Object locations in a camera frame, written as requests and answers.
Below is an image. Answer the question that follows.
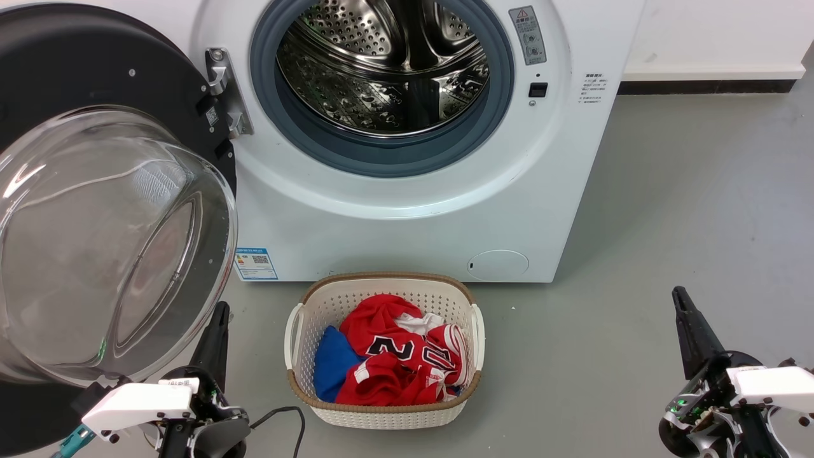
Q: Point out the cream perforated laundry basket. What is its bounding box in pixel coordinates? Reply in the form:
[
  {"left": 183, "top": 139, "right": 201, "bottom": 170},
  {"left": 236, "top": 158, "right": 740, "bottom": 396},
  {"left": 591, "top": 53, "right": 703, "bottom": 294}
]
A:
[{"left": 284, "top": 272, "right": 486, "bottom": 430}]

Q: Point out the blue cloth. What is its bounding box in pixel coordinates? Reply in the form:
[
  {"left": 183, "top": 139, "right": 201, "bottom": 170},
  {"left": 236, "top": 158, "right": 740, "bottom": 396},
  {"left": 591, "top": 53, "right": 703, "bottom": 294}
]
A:
[{"left": 314, "top": 326, "right": 363, "bottom": 403}]

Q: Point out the blue energy label sticker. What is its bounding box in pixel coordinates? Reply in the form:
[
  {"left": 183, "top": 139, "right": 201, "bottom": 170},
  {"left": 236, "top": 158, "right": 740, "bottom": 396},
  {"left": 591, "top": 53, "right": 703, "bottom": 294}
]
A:
[{"left": 233, "top": 247, "right": 279, "bottom": 281}]

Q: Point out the round black glass washer door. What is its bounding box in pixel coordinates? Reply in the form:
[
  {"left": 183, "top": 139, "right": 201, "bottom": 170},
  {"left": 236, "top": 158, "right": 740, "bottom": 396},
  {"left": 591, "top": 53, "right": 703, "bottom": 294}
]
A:
[{"left": 0, "top": 3, "right": 239, "bottom": 456}]

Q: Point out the printed text label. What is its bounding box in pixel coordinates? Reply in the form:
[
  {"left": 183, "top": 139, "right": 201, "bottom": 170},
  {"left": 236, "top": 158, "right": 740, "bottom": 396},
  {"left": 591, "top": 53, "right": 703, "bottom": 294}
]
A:
[{"left": 577, "top": 72, "right": 610, "bottom": 106}]

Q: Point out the white cloth piece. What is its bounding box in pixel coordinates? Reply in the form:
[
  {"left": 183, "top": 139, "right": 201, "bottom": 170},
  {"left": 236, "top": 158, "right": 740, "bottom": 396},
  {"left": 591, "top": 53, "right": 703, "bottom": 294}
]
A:
[{"left": 394, "top": 312, "right": 446, "bottom": 336}]

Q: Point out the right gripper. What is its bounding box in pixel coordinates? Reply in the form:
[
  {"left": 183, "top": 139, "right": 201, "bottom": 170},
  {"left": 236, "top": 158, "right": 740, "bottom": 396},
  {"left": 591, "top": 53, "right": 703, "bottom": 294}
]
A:
[{"left": 668, "top": 286, "right": 764, "bottom": 424}]

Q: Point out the white front-load washing machine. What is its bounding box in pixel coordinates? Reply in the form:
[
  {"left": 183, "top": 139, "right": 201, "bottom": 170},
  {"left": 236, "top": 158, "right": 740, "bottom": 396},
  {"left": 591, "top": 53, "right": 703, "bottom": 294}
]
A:
[{"left": 127, "top": 0, "right": 646, "bottom": 284}]

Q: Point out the thin black cable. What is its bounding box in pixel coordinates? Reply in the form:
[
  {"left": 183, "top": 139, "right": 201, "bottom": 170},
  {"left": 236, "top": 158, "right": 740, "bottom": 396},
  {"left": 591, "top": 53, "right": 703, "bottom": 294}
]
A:
[{"left": 249, "top": 406, "right": 307, "bottom": 458}]

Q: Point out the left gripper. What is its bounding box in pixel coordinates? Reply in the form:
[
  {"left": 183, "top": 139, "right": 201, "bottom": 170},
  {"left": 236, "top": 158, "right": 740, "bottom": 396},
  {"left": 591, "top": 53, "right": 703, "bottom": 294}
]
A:
[{"left": 159, "top": 301, "right": 250, "bottom": 427}]

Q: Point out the red basketball jersey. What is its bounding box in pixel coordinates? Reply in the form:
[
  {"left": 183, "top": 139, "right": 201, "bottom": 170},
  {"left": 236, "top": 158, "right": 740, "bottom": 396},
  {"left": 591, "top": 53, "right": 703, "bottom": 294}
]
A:
[{"left": 335, "top": 294, "right": 474, "bottom": 406}]

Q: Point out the metal door hinge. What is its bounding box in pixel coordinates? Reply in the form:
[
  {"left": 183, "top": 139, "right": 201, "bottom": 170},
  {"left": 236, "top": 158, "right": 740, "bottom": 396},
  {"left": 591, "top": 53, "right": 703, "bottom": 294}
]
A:
[{"left": 205, "top": 48, "right": 254, "bottom": 139}]

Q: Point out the round white filter cover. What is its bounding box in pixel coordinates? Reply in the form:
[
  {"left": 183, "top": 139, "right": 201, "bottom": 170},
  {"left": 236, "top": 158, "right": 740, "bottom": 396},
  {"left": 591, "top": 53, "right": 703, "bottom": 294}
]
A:
[{"left": 466, "top": 249, "right": 530, "bottom": 281}]

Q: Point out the stainless steel washer drum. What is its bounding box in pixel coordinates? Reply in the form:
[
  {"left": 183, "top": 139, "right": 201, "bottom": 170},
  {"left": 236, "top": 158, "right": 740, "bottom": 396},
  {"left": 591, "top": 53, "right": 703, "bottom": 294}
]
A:
[{"left": 277, "top": 0, "right": 490, "bottom": 137}]

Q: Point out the teal cable connector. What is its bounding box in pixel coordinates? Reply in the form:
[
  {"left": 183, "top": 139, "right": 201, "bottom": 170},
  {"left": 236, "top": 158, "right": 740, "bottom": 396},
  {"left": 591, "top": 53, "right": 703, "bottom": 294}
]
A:
[{"left": 51, "top": 425, "right": 96, "bottom": 458}]

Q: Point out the grey warning sticker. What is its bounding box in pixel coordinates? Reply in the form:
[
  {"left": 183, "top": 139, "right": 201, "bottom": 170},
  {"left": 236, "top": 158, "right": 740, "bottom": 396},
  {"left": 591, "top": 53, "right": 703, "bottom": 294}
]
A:
[{"left": 508, "top": 6, "right": 548, "bottom": 66}]

